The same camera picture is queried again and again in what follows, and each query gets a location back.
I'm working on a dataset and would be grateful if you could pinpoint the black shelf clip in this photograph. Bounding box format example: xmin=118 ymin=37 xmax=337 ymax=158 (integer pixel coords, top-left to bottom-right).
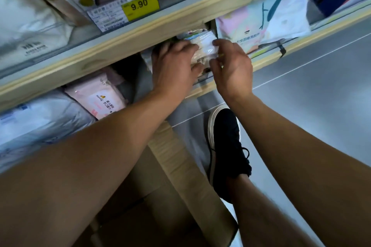
xmin=275 ymin=41 xmax=287 ymax=58

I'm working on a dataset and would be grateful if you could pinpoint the person's right forearm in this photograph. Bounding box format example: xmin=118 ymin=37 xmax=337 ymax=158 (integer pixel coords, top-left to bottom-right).
xmin=225 ymin=93 xmax=371 ymax=247

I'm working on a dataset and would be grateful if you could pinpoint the person's left hand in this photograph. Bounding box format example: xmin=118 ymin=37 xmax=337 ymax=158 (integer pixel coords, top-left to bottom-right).
xmin=151 ymin=40 xmax=204 ymax=100

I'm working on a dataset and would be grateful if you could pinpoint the person's leg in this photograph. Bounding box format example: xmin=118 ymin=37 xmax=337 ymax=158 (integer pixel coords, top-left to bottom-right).
xmin=227 ymin=174 xmax=318 ymax=247

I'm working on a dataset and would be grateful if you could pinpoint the grey white plastic package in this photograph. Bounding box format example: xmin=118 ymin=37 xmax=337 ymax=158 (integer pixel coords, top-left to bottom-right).
xmin=0 ymin=90 xmax=97 ymax=173

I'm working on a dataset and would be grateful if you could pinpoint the brown cardboard box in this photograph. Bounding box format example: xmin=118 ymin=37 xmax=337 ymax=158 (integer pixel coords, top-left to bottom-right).
xmin=72 ymin=121 xmax=239 ymax=247

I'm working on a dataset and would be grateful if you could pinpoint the white tissue packet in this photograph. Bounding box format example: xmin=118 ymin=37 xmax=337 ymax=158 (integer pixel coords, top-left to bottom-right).
xmin=184 ymin=30 xmax=220 ymax=68

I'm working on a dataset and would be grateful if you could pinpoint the pink wet wipes packet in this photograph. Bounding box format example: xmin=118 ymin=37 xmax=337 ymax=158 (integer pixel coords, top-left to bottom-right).
xmin=64 ymin=72 xmax=127 ymax=120

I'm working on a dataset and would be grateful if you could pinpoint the narrow wooden shelf board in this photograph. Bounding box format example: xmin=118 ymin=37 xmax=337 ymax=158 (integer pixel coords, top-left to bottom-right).
xmin=185 ymin=3 xmax=371 ymax=100

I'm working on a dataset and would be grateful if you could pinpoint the black shoe with white sole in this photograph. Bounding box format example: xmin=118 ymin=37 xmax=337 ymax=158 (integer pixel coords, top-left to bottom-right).
xmin=207 ymin=104 xmax=253 ymax=204

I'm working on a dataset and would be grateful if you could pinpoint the yellow and white price tag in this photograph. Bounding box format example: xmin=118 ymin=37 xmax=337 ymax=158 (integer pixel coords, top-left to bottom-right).
xmin=86 ymin=0 xmax=160 ymax=33

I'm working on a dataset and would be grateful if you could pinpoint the person's left forearm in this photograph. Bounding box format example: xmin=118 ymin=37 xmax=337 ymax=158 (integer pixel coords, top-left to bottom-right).
xmin=0 ymin=90 xmax=186 ymax=247

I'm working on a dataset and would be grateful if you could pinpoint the person's right hand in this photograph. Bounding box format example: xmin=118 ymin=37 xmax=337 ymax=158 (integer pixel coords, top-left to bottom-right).
xmin=209 ymin=38 xmax=254 ymax=103

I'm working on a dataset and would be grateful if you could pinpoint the white soft plastic package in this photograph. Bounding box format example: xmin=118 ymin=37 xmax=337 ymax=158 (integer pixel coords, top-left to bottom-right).
xmin=0 ymin=0 xmax=74 ymax=71

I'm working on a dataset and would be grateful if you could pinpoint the pastel printed tissue package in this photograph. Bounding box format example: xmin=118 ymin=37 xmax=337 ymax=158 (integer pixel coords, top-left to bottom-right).
xmin=215 ymin=0 xmax=311 ymax=54

